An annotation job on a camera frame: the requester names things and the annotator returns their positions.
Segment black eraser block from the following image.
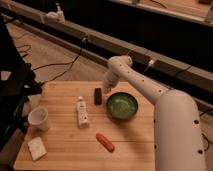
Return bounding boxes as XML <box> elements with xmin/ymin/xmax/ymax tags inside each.
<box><xmin>94</xmin><ymin>88</ymin><xmax>102</xmax><ymax>105</ymax></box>

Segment white tube with cap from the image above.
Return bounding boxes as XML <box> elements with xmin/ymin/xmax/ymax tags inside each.
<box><xmin>77</xmin><ymin>96</ymin><xmax>89</xmax><ymax>128</ymax></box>

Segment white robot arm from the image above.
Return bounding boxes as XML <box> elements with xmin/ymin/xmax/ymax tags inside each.
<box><xmin>103</xmin><ymin>55</ymin><xmax>207</xmax><ymax>171</ymax></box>

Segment green bowl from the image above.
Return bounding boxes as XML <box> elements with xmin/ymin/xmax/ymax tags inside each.
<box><xmin>106</xmin><ymin>92</ymin><xmax>138</xmax><ymax>120</ymax></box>

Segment white paper cup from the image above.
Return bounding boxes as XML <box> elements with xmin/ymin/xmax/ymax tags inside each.
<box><xmin>28</xmin><ymin>107</ymin><xmax>50</xmax><ymax>131</ymax></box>

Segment black equipment stand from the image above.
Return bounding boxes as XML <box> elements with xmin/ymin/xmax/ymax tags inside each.
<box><xmin>0</xmin><ymin>14</ymin><xmax>42</xmax><ymax>151</ymax></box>

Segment white sponge block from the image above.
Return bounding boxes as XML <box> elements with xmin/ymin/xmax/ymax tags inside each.
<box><xmin>28</xmin><ymin>137</ymin><xmax>47</xmax><ymax>161</ymax></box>

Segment long metal rail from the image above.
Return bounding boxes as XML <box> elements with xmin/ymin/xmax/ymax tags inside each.
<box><xmin>0</xmin><ymin>0</ymin><xmax>213</xmax><ymax>105</ymax></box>

